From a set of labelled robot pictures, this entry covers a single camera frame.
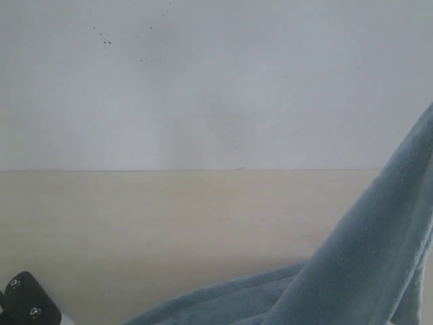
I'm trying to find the light blue fleece towel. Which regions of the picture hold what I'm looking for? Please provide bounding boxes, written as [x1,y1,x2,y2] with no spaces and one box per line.
[133,108,432,324]

